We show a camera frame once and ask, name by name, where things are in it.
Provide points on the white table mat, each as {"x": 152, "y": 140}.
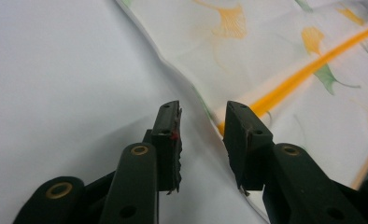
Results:
{"x": 63, "y": 77}

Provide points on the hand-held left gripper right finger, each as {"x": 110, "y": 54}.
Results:
{"x": 250, "y": 155}

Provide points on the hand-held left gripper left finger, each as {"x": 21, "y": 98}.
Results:
{"x": 166, "y": 146}

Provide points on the white leaf-print zip bag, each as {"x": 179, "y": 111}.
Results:
{"x": 266, "y": 56}

